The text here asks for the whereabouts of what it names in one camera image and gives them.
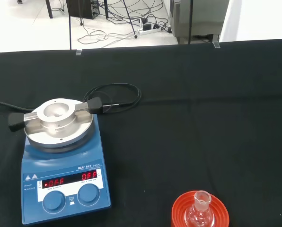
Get red ribbed flask stand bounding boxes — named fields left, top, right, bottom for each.
left=171, top=191, right=230, bottom=227

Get black bench cloth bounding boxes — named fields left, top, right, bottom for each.
left=0, top=38, right=282, bottom=227

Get white power strip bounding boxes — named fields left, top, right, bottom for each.
left=138, top=27, right=161, bottom=36

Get blue-base heater with steel block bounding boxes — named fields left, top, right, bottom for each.
left=8, top=98, right=112, bottom=226

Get thin black tripod pole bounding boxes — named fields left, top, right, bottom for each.
left=68, top=0, right=72, bottom=51
left=188, top=0, right=194, bottom=45

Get grey metal cabinet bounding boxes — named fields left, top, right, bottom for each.
left=170, top=0, right=230, bottom=45

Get black computer case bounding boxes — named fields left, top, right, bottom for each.
left=66, top=0, right=109, bottom=20

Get steel probe with thin cable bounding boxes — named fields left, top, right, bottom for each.
left=83, top=82, right=142, bottom=114

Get thick black heater power cable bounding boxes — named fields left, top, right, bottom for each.
left=0, top=101, right=34, bottom=112

